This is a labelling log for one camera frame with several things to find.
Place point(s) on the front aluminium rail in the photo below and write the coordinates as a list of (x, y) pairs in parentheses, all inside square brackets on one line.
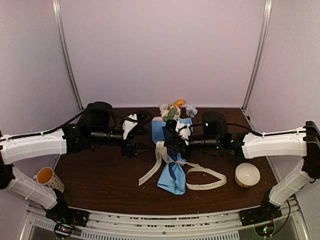
[(225, 225)]

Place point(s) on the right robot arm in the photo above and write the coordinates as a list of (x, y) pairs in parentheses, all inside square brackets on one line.
[(302, 141)]

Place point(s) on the round white bowl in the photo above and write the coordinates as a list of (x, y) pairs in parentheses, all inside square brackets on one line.
[(247, 175)]

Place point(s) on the patterned cup orange inside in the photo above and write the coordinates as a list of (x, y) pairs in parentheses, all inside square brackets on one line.
[(47, 177)]

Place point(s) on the blue wrapping paper sheet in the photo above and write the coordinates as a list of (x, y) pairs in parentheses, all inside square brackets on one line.
[(172, 178)]

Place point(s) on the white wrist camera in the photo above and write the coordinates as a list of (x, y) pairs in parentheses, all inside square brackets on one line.
[(129, 125), (181, 128)]

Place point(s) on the right aluminium frame post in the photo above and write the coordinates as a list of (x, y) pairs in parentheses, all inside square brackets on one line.
[(263, 35)]

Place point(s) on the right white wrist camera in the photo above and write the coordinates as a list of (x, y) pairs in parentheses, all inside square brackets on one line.
[(181, 128)]

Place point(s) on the orange fake flower stem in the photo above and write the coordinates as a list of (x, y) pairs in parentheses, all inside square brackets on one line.
[(179, 103)]

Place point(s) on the cream rose fake flower stem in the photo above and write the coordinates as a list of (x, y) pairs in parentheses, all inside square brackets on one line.
[(170, 112)]

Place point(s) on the left aluminium frame post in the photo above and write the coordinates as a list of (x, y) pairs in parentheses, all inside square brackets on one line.
[(65, 53)]

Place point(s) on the beige printed ribbon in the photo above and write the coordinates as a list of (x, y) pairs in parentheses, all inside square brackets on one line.
[(161, 156)]

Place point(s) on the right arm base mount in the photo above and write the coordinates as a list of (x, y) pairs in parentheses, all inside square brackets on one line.
[(257, 215)]

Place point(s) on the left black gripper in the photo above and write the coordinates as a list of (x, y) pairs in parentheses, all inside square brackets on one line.
[(132, 150)]

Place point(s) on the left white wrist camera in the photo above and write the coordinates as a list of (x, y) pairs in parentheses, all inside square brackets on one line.
[(129, 125)]

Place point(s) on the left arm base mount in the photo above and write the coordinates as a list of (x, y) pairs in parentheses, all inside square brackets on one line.
[(71, 216)]

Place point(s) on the aluminium frame post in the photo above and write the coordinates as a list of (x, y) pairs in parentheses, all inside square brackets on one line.
[(65, 53), (263, 35)]

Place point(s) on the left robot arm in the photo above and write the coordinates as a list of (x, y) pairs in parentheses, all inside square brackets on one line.
[(35, 145)]

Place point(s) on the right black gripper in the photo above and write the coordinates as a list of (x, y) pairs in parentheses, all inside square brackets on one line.
[(174, 143)]

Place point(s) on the light blue fake flower stem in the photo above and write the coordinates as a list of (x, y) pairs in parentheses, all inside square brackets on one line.
[(191, 111)]

